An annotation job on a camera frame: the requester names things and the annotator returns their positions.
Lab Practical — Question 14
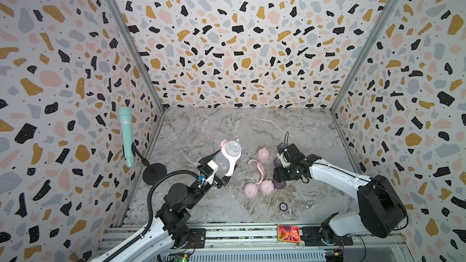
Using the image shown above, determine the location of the pink bottle handle ring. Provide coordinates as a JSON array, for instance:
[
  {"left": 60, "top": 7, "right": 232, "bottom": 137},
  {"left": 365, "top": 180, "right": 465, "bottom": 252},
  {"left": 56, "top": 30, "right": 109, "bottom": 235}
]
[
  {"left": 248, "top": 158, "right": 266, "bottom": 185},
  {"left": 220, "top": 139, "right": 243, "bottom": 177}
]

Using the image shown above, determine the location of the purple collar with nipple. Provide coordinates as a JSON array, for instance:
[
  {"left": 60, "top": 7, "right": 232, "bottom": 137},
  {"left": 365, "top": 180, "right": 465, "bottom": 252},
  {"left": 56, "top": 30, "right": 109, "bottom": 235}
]
[
  {"left": 272, "top": 180, "right": 286, "bottom": 190},
  {"left": 273, "top": 157, "right": 282, "bottom": 167},
  {"left": 277, "top": 143, "right": 287, "bottom": 154}
]

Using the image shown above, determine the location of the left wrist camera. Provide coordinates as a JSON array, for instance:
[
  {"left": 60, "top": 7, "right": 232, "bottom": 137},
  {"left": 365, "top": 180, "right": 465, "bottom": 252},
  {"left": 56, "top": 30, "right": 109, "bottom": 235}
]
[{"left": 198, "top": 160, "right": 218, "bottom": 185}]

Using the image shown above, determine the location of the small black round cap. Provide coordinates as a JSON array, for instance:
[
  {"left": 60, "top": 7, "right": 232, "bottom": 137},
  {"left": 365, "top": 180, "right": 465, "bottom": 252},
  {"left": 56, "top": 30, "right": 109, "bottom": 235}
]
[{"left": 279, "top": 203, "right": 288, "bottom": 212}]

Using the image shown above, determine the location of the black microphone stand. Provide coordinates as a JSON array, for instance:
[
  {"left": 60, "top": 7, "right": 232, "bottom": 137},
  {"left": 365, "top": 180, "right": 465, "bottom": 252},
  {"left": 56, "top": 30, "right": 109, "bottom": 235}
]
[{"left": 123, "top": 143, "right": 167, "bottom": 185}]

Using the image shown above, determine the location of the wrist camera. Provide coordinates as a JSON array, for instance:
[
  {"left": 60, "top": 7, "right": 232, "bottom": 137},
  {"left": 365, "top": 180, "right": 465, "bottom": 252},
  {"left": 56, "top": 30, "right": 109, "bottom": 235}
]
[
  {"left": 279, "top": 148, "right": 294, "bottom": 167},
  {"left": 198, "top": 160, "right": 218, "bottom": 185}
]

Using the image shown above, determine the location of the black corrugated cable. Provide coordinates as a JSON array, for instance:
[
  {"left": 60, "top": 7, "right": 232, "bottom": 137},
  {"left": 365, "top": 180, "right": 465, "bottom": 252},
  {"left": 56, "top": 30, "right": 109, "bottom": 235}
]
[{"left": 101, "top": 169, "right": 199, "bottom": 262}]

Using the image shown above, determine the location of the mint green microphone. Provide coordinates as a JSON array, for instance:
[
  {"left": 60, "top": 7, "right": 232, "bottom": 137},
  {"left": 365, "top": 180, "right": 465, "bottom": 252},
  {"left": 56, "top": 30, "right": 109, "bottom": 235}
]
[{"left": 119, "top": 107, "right": 134, "bottom": 168}]

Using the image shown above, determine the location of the pink bottle cap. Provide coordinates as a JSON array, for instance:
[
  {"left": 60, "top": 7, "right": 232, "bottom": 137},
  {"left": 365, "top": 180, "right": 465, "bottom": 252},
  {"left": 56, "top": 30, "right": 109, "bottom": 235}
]
[
  {"left": 256, "top": 147, "right": 271, "bottom": 163},
  {"left": 259, "top": 180, "right": 275, "bottom": 196},
  {"left": 243, "top": 183, "right": 259, "bottom": 200}
]

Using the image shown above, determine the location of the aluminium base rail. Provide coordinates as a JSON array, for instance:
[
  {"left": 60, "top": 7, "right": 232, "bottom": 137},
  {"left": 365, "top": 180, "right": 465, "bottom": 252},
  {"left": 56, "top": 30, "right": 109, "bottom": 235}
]
[{"left": 96, "top": 221, "right": 416, "bottom": 262}]

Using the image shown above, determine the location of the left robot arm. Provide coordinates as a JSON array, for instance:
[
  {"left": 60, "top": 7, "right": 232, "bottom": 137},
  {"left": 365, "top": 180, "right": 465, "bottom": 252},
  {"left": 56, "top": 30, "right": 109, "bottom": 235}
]
[{"left": 93, "top": 155, "right": 240, "bottom": 262}]

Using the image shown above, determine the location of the clear straw disc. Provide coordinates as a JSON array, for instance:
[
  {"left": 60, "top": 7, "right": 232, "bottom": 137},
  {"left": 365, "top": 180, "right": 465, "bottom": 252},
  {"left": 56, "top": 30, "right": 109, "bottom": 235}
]
[{"left": 225, "top": 141, "right": 241, "bottom": 156}]

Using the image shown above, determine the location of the clear baby bottle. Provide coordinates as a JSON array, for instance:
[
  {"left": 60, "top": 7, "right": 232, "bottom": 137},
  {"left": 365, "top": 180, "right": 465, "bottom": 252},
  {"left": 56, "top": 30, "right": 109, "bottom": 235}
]
[{"left": 214, "top": 140, "right": 241, "bottom": 177}]

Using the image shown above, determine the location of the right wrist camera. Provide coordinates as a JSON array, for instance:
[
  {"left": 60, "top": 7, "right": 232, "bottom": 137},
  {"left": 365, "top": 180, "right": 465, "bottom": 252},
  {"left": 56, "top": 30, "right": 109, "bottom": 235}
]
[{"left": 279, "top": 148, "right": 294, "bottom": 167}]

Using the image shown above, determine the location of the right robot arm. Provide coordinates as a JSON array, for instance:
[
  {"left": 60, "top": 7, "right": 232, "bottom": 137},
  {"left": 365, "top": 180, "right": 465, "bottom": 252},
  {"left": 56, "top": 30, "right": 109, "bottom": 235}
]
[{"left": 273, "top": 144, "right": 408, "bottom": 246}]

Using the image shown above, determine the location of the orange pink card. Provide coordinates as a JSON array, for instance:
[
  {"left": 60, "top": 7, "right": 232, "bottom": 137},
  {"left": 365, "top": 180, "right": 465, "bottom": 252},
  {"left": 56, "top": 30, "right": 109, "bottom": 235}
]
[{"left": 277, "top": 225, "right": 301, "bottom": 243}]

